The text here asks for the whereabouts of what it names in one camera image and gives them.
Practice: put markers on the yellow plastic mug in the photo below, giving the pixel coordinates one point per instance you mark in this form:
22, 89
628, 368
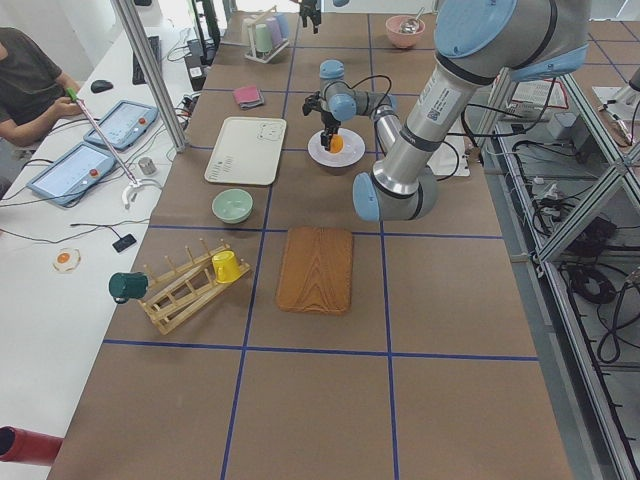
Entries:
226, 267

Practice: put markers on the teach pendant tablet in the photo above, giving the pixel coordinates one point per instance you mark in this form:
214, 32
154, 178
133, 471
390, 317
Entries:
125, 123
73, 174

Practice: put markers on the purple pastel cup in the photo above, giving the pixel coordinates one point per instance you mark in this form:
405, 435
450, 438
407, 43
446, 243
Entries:
274, 29

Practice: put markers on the orange fruit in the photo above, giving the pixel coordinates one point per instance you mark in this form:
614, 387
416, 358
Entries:
336, 144

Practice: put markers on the seated person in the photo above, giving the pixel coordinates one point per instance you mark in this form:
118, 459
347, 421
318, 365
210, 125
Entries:
34, 90

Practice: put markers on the wooden peg drying rack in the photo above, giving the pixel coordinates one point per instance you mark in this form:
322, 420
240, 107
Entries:
184, 289

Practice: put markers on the fried egg toy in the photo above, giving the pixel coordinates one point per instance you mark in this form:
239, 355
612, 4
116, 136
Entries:
67, 260

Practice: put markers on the pink bowl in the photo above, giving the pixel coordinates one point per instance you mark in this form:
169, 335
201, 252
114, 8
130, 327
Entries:
398, 39

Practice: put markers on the red cylinder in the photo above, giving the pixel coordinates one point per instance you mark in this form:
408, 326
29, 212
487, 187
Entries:
28, 447

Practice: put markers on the pink and grey cloth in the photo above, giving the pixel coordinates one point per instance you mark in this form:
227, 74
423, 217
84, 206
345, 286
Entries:
248, 97

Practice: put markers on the metal scoop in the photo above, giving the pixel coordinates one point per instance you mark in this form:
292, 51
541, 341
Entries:
412, 24

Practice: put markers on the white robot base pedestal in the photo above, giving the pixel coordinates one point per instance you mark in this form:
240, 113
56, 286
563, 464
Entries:
451, 159

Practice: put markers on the far teach pendant tablet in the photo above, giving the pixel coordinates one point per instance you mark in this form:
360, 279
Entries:
125, 123

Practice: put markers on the green pastel cup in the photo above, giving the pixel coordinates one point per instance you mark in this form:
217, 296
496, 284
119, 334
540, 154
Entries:
262, 39

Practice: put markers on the black computer mouse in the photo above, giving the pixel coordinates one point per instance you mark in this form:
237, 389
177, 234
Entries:
100, 85

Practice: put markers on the near teach pendant tablet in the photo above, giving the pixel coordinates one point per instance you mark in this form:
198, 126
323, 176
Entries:
73, 174

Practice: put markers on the white round plate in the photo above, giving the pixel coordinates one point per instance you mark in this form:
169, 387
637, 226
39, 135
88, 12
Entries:
345, 149

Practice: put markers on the white cup rack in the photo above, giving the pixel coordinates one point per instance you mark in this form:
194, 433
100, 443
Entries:
248, 36

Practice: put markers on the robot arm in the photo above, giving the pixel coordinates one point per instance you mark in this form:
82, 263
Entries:
474, 41

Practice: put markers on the cream bear tray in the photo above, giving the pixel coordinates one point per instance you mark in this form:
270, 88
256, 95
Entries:
247, 151

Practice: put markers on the brown wooden tray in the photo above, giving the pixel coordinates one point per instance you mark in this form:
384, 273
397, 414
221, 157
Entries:
316, 271

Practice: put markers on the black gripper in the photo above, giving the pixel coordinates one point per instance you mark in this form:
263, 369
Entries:
309, 7
329, 120

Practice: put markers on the blue pastel cup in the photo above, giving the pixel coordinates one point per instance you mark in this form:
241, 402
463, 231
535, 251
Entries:
283, 24

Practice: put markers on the small black device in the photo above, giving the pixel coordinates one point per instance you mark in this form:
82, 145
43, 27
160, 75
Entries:
124, 243

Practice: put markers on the metal cylinder weight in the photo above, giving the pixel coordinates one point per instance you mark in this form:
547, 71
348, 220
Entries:
147, 166

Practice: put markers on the long reacher grabber stick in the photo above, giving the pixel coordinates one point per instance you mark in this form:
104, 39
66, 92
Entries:
134, 184

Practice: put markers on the green ceramic bowl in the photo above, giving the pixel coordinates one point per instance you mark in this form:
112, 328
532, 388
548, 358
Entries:
232, 206

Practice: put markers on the dark green mug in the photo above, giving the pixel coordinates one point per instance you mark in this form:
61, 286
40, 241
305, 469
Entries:
125, 286

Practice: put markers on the aluminium frame post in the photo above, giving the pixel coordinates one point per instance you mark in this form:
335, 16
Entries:
137, 37

